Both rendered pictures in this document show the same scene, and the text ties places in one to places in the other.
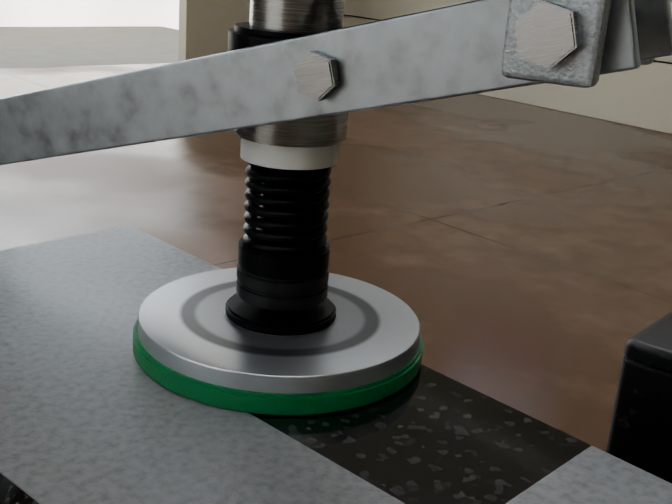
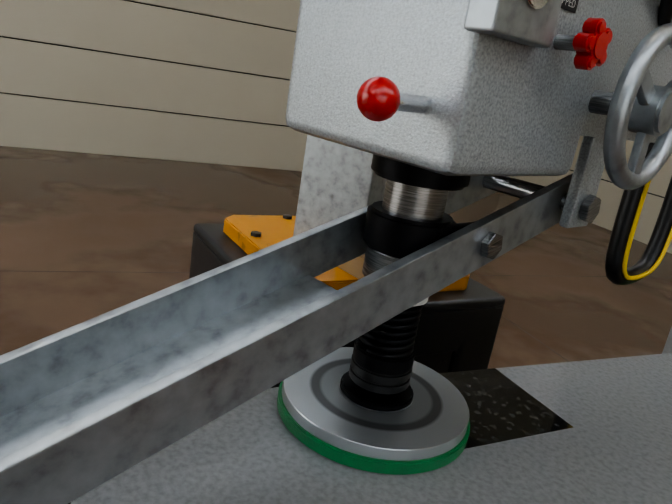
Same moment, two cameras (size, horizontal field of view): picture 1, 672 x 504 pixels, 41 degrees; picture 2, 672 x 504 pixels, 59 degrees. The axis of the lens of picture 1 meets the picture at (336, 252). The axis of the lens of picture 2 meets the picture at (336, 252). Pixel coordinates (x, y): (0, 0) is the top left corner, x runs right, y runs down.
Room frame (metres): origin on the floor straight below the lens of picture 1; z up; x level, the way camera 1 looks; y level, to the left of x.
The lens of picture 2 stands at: (0.52, 0.63, 1.19)
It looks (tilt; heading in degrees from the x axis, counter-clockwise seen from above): 17 degrees down; 288
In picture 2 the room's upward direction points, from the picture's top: 9 degrees clockwise
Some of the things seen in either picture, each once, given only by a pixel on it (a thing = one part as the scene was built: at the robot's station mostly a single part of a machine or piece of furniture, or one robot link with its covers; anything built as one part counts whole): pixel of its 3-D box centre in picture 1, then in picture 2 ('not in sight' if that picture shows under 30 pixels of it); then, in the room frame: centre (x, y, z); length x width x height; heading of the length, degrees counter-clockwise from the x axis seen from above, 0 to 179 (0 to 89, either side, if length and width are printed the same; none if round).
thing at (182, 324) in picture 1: (280, 320); (375, 395); (0.64, 0.04, 0.85); 0.21 x 0.21 x 0.01
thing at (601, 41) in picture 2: not in sight; (575, 43); (0.52, 0.09, 1.24); 0.04 x 0.04 x 0.04; 63
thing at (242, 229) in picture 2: not in sight; (342, 248); (0.96, -0.74, 0.76); 0.49 x 0.49 x 0.05; 50
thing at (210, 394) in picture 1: (280, 325); (374, 398); (0.64, 0.04, 0.85); 0.22 x 0.22 x 0.04
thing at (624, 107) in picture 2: not in sight; (614, 104); (0.48, -0.01, 1.20); 0.15 x 0.10 x 0.15; 63
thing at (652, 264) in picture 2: not in sight; (654, 201); (0.33, -0.55, 1.06); 0.23 x 0.03 x 0.32; 63
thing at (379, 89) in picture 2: not in sight; (398, 101); (0.64, 0.18, 1.18); 0.08 x 0.03 x 0.03; 63
